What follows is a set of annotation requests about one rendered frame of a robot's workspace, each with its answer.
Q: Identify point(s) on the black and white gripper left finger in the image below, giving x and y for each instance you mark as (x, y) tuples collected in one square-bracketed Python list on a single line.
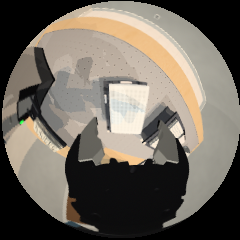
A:
[(86, 152)]

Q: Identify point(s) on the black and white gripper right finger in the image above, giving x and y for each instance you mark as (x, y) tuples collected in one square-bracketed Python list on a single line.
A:
[(169, 152)]

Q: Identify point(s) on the beige control panel with coloured buttons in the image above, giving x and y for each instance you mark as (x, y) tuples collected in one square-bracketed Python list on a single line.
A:
[(187, 151)]

